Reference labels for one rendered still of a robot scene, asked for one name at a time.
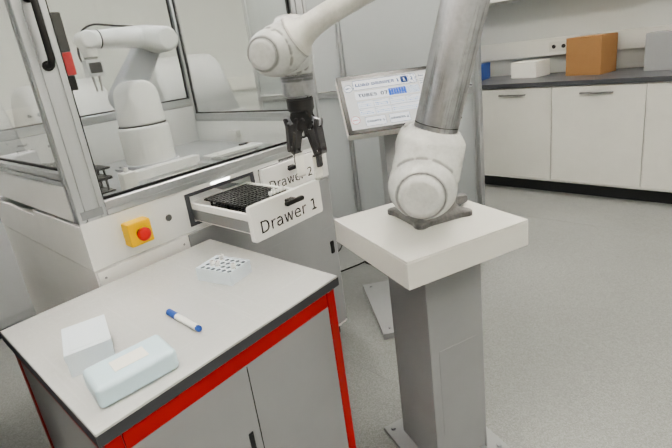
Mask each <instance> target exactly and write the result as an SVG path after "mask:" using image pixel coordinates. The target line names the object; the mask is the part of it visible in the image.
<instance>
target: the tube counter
mask: <svg viewBox="0 0 672 448"><path fill-rule="evenodd" d="M379 91H380V95H381V97H384V96H391V95H398V94H405V93H412V92H419V91H420V89H419V86H418V84H411V85H404V86H397V87H390V88H383V89H379Z"/></svg>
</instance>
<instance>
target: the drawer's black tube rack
mask: <svg viewBox="0 0 672 448"><path fill-rule="evenodd" d="M271 189H272V188H271V187H264V186H257V185H250V184H243V185H241V186H238V187H235V188H232V189H230V190H227V191H224V192H221V193H219V194H216V195H213V196H210V197H207V198H205V199H204V201H209V202H210V203H211V205H209V206H214V207H219V208H224V209H229V210H234V211H238V212H243V213H246V208H242V207H241V206H242V205H246V204H247V203H250V202H252V201H255V200H257V199H260V198H262V197H264V198H266V197H265V196H267V195H268V192H269V191H271ZM213 202H215V204H213Z"/></svg>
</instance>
